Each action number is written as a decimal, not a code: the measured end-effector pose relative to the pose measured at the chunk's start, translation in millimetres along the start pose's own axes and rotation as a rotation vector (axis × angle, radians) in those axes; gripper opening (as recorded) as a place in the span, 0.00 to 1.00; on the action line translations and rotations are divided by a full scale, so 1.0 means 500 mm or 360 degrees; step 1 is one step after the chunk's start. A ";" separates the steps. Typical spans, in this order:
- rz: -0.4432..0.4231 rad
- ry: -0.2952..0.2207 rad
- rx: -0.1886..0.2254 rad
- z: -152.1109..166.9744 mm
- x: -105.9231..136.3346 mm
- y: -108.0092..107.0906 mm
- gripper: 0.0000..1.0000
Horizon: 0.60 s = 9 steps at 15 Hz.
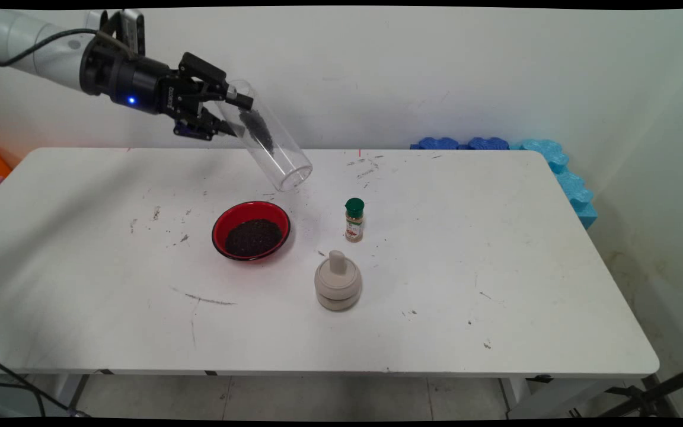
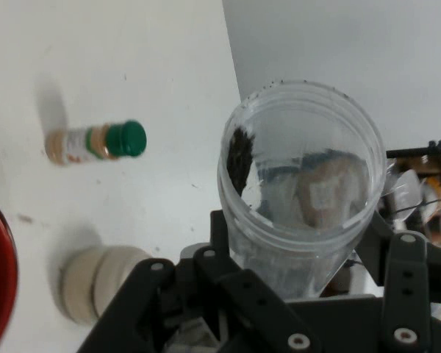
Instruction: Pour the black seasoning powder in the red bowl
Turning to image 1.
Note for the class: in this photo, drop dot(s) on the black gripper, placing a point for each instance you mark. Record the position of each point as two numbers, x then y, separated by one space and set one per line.
134 83

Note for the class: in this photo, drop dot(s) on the black seeds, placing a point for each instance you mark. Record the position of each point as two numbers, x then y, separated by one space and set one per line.
257 127
252 237

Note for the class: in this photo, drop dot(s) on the clear plastic jar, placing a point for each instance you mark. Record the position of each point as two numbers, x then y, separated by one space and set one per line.
282 154

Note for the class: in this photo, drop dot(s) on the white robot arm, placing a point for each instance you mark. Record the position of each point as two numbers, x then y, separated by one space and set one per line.
21 35

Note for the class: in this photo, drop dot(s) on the red bowl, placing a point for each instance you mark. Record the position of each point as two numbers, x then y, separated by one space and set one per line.
220 237

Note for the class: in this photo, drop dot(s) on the spice bottle green cap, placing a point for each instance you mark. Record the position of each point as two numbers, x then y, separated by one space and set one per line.
354 228

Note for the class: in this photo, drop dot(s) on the beige pestle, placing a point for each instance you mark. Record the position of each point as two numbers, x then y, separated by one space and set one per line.
337 262

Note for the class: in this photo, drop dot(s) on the beige mortar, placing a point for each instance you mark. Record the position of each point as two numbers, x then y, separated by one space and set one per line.
337 293

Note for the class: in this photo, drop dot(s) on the dark blue foam mat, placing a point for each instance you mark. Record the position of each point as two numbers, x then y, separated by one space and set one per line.
436 143

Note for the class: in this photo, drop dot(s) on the blue cloth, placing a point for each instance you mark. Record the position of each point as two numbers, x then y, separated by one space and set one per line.
487 143

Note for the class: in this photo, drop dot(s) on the white table leg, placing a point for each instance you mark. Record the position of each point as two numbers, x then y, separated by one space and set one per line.
60 388

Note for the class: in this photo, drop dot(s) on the light blue foam mat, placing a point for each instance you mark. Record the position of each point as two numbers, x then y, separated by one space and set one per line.
573 184

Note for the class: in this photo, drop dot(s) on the black tripod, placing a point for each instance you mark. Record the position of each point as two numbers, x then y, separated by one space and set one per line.
667 384

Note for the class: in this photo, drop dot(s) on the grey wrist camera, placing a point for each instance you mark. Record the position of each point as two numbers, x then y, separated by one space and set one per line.
133 32

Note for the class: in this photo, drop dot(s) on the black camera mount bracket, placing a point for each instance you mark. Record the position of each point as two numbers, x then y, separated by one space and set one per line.
110 26

